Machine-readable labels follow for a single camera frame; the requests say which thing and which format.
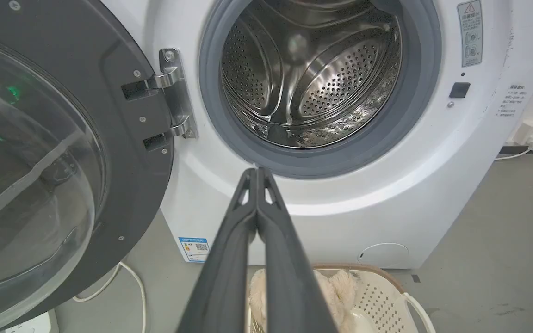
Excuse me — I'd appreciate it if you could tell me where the cream fluffy cloth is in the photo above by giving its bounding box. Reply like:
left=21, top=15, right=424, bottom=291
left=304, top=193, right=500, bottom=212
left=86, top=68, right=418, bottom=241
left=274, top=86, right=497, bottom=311
left=249, top=269, right=360, bottom=333

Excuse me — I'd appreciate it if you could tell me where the white power strip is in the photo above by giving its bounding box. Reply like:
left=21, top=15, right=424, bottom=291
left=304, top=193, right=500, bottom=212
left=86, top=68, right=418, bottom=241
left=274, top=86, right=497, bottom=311
left=6, top=311, right=60, bottom=333

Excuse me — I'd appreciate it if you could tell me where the dark round washer door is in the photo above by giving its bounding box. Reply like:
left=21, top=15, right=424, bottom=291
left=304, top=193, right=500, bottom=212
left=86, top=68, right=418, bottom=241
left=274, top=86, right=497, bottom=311
left=0, top=0, right=175, bottom=333

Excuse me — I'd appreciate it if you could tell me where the white power cable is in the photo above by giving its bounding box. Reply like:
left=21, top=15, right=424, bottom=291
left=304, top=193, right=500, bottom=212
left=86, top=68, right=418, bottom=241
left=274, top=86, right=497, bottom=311
left=72, top=262, right=148, bottom=333

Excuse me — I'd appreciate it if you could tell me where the white front-load washing machine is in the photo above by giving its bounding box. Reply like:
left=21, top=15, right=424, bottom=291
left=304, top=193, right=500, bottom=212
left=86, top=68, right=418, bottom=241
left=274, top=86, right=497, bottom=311
left=101, top=0, right=533, bottom=270

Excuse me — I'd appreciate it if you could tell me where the cream perforated laundry basket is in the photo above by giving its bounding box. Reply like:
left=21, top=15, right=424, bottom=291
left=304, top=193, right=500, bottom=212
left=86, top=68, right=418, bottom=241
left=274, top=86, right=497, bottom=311
left=247, top=264, right=436, bottom=333

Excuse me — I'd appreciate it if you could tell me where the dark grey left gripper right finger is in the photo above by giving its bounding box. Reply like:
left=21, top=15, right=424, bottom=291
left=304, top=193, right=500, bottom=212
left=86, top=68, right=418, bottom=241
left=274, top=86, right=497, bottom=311
left=256, top=167, right=339, bottom=333

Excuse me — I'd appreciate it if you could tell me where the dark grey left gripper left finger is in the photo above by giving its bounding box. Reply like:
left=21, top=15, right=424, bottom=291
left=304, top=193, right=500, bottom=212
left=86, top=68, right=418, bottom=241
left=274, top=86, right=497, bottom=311
left=176, top=167, right=259, bottom=333

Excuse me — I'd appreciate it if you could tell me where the white wall socket with plug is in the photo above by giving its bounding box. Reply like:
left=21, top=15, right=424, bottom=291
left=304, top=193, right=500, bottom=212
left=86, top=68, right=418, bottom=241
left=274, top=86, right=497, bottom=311
left=495, top=121, right=533, bottom=161

